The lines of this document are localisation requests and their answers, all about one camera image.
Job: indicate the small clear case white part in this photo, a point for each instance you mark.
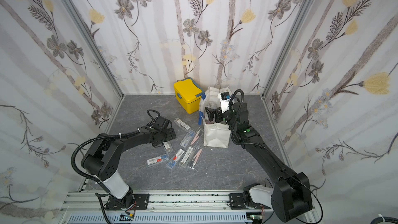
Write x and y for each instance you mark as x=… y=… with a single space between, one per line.
x=168 y=147

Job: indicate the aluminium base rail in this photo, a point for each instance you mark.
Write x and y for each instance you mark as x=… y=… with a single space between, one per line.
x=168 y=207

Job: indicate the clear case white barcode label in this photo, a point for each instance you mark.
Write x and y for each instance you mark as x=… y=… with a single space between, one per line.
x=187 y=156

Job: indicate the white canvas bag blue handles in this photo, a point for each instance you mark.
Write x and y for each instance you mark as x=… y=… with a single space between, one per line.
x=216 y=135

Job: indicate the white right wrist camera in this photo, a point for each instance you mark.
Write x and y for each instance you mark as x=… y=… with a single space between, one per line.
x=224 y=98

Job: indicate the clear case red mark label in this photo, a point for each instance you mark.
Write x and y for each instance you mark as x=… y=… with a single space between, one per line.
x=158 y=160

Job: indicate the clear case blue insert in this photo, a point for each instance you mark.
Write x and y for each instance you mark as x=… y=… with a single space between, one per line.
x=187 y=138

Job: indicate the yellow lidded storage box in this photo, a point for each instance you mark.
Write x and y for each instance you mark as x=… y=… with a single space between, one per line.
x=188 y=94

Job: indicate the clear case upper barcode label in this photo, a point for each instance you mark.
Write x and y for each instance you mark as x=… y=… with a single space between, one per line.
x=182 y=124

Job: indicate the clear case pink compass upper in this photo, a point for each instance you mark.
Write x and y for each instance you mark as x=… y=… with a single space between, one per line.
x=197 y=135

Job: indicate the clear case pink compass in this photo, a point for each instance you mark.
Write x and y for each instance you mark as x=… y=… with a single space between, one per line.
x=197 y=135
x=195 y=158

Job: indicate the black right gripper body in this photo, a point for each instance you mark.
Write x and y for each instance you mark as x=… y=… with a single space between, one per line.
x=218 y=115

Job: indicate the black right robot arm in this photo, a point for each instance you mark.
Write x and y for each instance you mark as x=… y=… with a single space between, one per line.
x=289 y=195

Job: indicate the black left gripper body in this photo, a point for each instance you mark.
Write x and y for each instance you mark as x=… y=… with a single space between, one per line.
x=167 y=136

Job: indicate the clear case red blue label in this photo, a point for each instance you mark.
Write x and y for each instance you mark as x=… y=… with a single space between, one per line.
x=175 y=159

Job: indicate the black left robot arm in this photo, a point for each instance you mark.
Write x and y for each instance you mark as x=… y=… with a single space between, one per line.
x=98 y=158

